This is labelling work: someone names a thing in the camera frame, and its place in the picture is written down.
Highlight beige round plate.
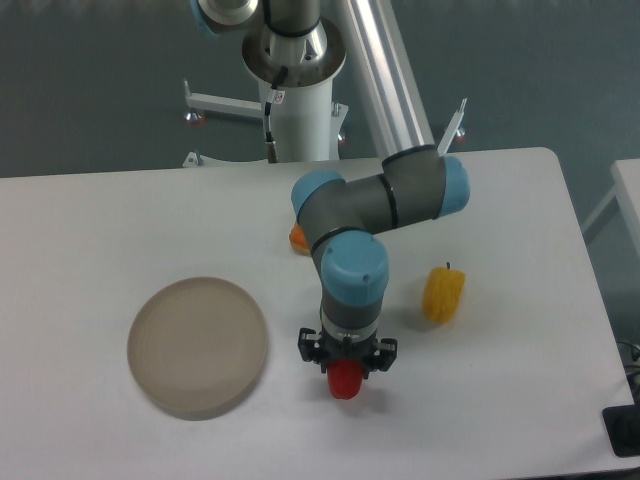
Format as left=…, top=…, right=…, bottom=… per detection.
left=127, top=277, right=268, bottom=421

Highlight yellow bell pepper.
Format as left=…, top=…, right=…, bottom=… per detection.
left=422, top=262, right=466, bottom=324

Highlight orange bread loaf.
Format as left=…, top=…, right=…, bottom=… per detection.
left=288, top=223, right=310, bottom=256

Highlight white side table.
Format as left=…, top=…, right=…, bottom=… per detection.
left=581, top=159, right=640, bottom=252

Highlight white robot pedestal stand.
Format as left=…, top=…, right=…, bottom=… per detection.
left=184, top=2, right=465, bottom=163

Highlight red bell pepper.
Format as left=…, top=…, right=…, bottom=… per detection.
left=326, top=359, right=364, bottom=400

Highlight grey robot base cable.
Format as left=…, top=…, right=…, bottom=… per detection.
left=263, top=65, right=289, bottom=164

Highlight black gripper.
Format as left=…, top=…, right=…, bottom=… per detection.
left=297, top=328, right=398, bottom=379

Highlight black device at table edge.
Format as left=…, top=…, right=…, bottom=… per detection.
left=602, top=404, right=639, bottom=458

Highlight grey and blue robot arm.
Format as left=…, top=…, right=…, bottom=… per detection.
left=185, top=1, right=470, bottom=380

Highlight black cables at right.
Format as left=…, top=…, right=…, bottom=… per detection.
left=615, top=339, right=640, bottom=406

